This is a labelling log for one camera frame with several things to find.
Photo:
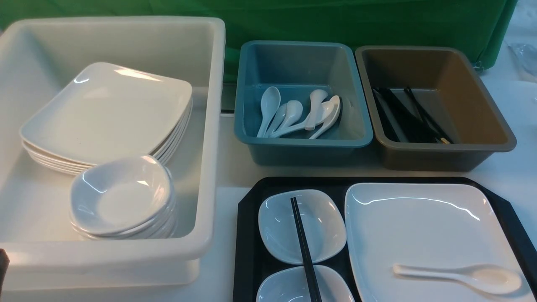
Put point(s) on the white square bowl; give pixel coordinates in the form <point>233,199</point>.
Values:
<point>323,224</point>
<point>290,285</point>

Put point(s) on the large white square plate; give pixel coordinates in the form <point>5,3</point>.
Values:
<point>443,226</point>

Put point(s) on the black chopstick pair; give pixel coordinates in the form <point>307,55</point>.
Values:
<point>310,274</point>

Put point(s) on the white ceramic spoon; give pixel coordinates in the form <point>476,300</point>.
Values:
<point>488,278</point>

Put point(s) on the white spoon leftmost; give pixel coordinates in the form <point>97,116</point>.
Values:
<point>270,103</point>

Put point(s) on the blue plastic bin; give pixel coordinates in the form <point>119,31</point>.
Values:
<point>297,69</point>

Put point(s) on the black serving tray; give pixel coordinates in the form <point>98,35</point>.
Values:
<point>254,263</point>

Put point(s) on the black chopsticks bundle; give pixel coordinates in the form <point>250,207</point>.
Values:
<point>421,128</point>

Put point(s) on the stack of white bowls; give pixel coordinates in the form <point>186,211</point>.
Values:
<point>127,199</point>

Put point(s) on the large white plastic tub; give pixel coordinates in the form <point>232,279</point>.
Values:
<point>38,58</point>

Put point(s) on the brown plastic bin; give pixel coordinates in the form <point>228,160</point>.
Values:
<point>447,86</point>

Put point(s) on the stack of white plates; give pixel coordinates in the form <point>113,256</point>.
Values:
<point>108,112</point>

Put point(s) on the green cloth backdrop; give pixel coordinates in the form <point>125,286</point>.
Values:
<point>475,27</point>

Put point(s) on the clear plastic bag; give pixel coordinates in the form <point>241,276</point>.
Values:
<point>526,54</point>

